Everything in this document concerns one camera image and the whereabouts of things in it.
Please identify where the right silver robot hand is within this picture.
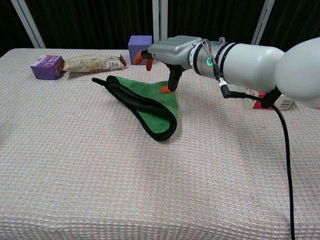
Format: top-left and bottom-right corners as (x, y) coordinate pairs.
(133, 35), (202, 94)

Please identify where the green cloth with black trim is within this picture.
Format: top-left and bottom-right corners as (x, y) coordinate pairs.
(91, 75), (179, 142)

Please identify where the purple foam block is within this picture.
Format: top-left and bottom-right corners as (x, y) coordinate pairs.
(127, 35), (153, 66)

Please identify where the beige snack bag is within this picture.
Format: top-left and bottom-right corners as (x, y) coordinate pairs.
(62, 54), (127, 74)

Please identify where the black curtain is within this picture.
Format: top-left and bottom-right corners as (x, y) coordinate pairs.
(0, 0), (320, 58)

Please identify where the beige waffle-weave tablecloth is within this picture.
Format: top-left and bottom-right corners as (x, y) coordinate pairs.
(0, 48), (320, 240)

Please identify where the red and white box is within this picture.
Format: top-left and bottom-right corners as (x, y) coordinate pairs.
(241, 86), (298, 111)

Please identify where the purple printed carton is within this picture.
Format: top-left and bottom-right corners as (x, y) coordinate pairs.
(30, 54), (66, 81)

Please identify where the grey metal frame post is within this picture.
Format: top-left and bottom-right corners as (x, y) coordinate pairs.
(10, 0), (46, 49)
(151, 0), (169, 44)
(250, 0), (276, 46)

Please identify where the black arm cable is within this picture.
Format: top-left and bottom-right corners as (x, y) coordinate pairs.
(213, 59), (296, 240)

